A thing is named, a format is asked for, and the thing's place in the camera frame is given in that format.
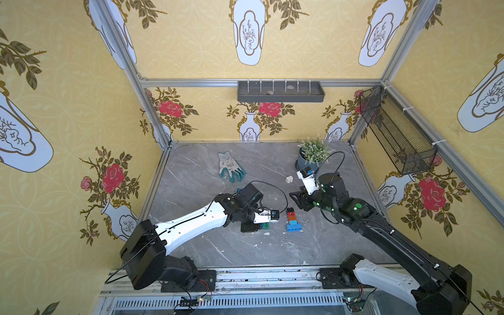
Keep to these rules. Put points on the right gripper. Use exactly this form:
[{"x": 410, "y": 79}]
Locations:
[{"x": 302, "y": 197}]

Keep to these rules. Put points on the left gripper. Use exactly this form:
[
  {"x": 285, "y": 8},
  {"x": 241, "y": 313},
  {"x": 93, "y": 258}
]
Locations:
[{"x": 252, "y": 222}]

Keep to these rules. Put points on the light blue 2x4 brick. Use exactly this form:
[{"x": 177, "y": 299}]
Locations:
[{"x": 294, "y": 227}]

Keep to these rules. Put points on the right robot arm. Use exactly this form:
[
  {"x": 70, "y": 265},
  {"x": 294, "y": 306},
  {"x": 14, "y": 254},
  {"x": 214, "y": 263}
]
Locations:
[{"x": 429, "y": 284}]

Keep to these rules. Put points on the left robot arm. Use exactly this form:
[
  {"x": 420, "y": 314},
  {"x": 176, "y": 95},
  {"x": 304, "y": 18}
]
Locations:
[{"x": 147, "y": 254}]

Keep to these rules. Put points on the green white work glove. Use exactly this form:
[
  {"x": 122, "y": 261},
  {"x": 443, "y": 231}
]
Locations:
[{"x": 229, "y": 168}]

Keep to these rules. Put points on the potted plant grey pot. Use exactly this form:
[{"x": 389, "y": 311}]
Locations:
[{"x": 313, "y": 153}]

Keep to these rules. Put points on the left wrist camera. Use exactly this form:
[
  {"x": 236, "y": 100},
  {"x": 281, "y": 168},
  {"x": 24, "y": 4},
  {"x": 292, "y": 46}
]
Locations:
[{"x": 266, "y": 216}]

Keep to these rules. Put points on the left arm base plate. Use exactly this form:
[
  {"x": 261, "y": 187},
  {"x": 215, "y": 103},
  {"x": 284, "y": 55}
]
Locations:
[{"x": 204, "y": 281}]

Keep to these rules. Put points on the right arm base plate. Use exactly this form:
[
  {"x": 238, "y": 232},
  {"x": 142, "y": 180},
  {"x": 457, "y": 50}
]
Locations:
[{"x": 335, "y": 278}]

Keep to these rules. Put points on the aluminium front rail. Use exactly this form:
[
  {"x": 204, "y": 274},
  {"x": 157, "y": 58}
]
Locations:
[{"x": 243, "y": 288}]

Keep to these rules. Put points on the grey wall shelf tray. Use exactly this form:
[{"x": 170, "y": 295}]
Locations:
[{"x": 297, "y": 91}]

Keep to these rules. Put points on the black wire mesh basket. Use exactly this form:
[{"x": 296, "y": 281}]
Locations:
[{"x": 408, "y": 147}]

